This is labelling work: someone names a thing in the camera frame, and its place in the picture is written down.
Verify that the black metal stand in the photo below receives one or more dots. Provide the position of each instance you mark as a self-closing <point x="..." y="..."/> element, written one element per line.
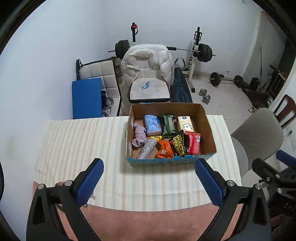
<point x="275" y="78"/>

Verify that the white padded chair black frame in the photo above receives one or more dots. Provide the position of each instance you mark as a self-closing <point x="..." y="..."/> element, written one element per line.
<point x="97" y="69"/>

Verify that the black bag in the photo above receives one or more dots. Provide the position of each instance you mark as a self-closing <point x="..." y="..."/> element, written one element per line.
<point x="254" y="83"/>

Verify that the small floor barbell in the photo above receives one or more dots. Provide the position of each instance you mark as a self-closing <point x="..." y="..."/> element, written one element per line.
<point x="227" y="80"/>

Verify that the brown wooden chair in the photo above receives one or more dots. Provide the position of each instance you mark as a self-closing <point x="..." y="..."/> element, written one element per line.
<point x="285" y="99"/>

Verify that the red packet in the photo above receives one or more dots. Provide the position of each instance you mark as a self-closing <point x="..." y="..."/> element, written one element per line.
<point x="193" y="143"/>

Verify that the silver glitter pouch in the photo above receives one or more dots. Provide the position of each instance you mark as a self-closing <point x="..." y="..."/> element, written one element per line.
<point x="146" y="149"/>

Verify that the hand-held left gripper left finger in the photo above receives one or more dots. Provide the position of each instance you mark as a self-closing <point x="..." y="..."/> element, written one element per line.
<point x="90" y="183"/>

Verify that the beige upholstered chair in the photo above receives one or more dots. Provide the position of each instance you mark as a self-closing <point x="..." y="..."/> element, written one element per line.
<point x="152" y="90"/>

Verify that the yellow white box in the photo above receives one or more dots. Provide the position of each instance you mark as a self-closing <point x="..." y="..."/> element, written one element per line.
<point x="185" y="124"/>

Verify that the chrome dumbbell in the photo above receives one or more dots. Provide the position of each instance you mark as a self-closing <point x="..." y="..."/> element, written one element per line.
<point x="206" y="99"/>
<point x="202" y="92"/>

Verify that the beige puffer jacket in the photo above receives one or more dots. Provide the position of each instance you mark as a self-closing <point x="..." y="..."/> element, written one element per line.
<point x="143" y="60"/>

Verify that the barbell with black plates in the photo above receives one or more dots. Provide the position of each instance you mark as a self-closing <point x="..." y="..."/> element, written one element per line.
<point x="204" y="53"/>

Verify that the striped pink tablecloth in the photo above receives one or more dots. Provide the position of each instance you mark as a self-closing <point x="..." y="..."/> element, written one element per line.
<point x="92" y="139"/>

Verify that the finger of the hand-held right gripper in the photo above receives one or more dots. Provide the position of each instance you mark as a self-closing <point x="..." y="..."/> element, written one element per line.
<point x="266" y="172"/>
<point x="288" y="158"/>

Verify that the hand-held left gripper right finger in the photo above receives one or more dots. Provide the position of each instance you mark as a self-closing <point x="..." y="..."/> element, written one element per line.
<point x="209" y="185"/>

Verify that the black wipes packet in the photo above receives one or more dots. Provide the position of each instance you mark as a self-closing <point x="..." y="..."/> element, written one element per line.
<point x="178" y="144"/>

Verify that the cardboard box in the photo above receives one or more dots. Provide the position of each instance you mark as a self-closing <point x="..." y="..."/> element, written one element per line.
<point x="161" y="109"/>

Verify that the black weight bench pad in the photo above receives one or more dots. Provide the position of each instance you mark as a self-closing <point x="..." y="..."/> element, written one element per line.
<point x="180" y="90"/>

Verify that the green packet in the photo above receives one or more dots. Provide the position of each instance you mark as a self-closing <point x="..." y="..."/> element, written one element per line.
<point x="168" y="126"/>

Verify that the chrome weight plates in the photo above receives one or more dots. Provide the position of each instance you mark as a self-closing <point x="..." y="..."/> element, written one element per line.
<point x="108" y="104"/>

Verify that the grey office chair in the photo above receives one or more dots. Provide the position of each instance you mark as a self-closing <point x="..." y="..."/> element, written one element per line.
<point x="259" y="129"/>

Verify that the blue board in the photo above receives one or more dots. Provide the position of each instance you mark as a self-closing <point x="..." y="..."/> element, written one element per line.
<point x="86" y="99"/>

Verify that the white weight rack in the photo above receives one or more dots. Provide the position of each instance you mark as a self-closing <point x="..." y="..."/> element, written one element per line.
<point x="193" y="67"/>

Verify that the blue tissue pack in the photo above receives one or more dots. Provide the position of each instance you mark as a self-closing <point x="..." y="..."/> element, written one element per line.
<point x="152" y="125"/>

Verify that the purple grey socks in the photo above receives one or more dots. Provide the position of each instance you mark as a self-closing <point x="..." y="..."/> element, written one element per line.
<point x="140" y="135"/>

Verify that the dark floor mat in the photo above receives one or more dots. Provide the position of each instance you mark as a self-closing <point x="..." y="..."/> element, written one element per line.
<point x="256" y="97"/>

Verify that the small blue item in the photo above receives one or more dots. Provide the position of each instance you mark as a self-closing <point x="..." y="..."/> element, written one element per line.
<point x="145" y="85"/>

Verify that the orange snack packet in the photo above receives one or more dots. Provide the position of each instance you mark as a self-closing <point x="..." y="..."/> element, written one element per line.
<point x="164" y="150"/>

